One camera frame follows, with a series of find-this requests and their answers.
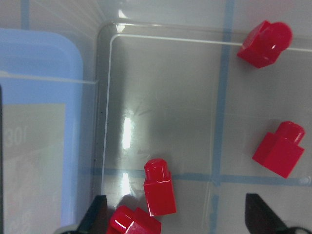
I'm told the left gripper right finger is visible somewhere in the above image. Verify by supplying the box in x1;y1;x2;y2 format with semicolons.
245;193;312;234

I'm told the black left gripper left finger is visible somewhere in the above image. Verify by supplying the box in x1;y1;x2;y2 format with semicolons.
57;195;108;234

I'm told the red block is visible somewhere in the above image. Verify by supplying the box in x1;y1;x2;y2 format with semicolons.
143;158;177;216
237;20;293;68
106;205;161;234
252;121;305;178

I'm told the blue plastic tray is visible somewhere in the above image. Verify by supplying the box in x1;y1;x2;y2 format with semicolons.
0;29;83;234

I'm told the black box latch handle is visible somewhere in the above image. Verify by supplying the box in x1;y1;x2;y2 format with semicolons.
0;89;4;234

